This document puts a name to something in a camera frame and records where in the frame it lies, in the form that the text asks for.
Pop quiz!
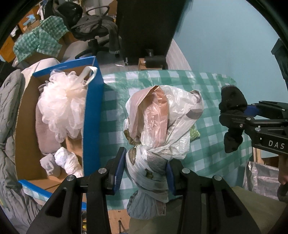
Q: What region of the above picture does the small cardboard box on floor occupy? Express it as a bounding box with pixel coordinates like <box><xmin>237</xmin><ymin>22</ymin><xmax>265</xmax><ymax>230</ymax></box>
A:
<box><xmin>138</xmin><ymin>57</ymin><xmax>164</xmax><ymax>71</ymax></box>

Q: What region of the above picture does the person's right hand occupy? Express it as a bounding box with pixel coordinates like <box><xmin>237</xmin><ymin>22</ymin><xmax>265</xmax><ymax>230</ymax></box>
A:
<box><xmin>278</xmin><ymin>155</ymin><xmax>288</xmax><ymax>185</ymax></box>

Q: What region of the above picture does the green checkered tablecloth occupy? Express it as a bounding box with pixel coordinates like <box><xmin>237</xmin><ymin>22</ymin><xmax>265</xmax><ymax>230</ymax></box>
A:
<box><xmin>99</xmin><ymin>70</ymin><xmax>252</xmax><ymax>210</ymax></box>

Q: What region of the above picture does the white mesh bath pouf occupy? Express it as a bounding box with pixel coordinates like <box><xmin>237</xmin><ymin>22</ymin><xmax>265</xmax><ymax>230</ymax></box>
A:
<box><xmin>37</xmin><ymin>66</ymin><xmax>98</xmax><ymax>143</ymax></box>

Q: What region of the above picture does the knotted beige plastic bag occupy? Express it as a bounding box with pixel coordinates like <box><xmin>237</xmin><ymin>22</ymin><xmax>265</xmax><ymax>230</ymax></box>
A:
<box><xmin>123</xmin><ymin>85</ymin><xmax>204</xmax><ymax>220</ymax></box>

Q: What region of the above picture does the beige bed sheet mattress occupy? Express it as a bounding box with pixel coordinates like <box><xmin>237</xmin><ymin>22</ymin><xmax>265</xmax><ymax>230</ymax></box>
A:
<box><xmin>21</xmin><ymin>58</ymin><xmax>60</xmax><ymax>78</ymax></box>

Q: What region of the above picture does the black sock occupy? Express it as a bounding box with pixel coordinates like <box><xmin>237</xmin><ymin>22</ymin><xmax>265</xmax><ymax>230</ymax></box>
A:
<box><xmin>219</xmin><ymin>85</ymin><xmax>248</xmax><ymax>154</ymax></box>

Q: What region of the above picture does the grey quilted duvet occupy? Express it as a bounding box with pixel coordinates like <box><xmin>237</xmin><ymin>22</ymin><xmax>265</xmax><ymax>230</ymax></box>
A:
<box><xmin>1</xmin><ymin>70</ymin><xmax>42</xmax><ymax>233</ymax></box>

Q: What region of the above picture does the white blue plastic bag bundle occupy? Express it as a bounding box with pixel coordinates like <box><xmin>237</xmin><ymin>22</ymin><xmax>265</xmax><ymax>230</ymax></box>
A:
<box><xmin>54</xmin><ymin>147</ymin><xmax>84</xmax><ymax>178</ymax></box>

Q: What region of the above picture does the blue cardboard box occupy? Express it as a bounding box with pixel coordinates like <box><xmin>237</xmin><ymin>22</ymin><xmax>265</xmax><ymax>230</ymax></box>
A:
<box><xmin>15</xmin><ymin>56</ymin><xmax>104</xmax><ymax>204</ymax></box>

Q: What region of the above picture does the silver plastic bag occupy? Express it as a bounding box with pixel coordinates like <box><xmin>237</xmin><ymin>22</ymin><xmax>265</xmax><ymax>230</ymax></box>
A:
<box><xmin>243</xmin><ymin>161</ymin><xmax>280</xmax><ymax>200</ymax></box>

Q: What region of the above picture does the green checkered cloth pile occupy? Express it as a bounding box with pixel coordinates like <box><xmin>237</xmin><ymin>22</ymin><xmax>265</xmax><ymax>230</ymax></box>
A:
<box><xmin>13</xmin><ymin>16</ymin><xmax>68</xmax><ymax>62</ymax></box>

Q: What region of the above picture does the black office chair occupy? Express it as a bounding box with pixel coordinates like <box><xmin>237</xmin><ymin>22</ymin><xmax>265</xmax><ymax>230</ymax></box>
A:
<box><xmin>53</xmin><ymin>1</ymin><xmax>121</xmax><ymax>59</ymax></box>

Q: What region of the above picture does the grey-brown towel mitt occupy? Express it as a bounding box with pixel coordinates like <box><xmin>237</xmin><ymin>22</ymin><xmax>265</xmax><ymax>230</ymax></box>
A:
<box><xmin>35</xmin><ymin>106</ymin><xmax>61</xmax><ymax>155</ymax></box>

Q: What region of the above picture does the black cylinder device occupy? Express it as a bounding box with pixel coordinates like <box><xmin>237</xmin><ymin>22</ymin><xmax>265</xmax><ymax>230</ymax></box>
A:
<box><xmin>144</xmin><ymin>49</ymin><xmax>168</xmax><ymax>70</ymax></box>

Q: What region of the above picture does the light grey sock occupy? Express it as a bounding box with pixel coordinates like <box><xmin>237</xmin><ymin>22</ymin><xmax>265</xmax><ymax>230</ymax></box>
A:
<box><xmin>40</xmin><ymin>154</ymin><xmax>60</xmax><ymax>177</ymax></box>

